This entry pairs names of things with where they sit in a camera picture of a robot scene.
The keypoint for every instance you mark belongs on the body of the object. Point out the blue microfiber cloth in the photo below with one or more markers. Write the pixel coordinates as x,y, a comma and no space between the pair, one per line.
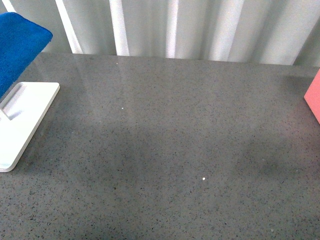
21,40

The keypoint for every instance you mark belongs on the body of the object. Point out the white towel rack stand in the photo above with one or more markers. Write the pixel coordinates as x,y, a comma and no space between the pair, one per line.
21,112

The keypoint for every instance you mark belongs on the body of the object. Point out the pink box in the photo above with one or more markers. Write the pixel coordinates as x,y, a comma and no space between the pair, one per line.
312,96

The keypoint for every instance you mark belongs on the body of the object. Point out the white pleated curtain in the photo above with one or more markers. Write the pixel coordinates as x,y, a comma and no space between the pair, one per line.
284,32

